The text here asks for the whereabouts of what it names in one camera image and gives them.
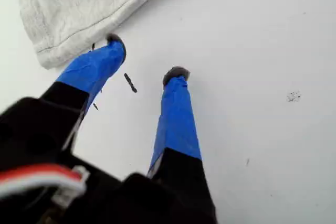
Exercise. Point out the grey t-shirt with rust sleeves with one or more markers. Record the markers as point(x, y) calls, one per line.
point(78, 6)

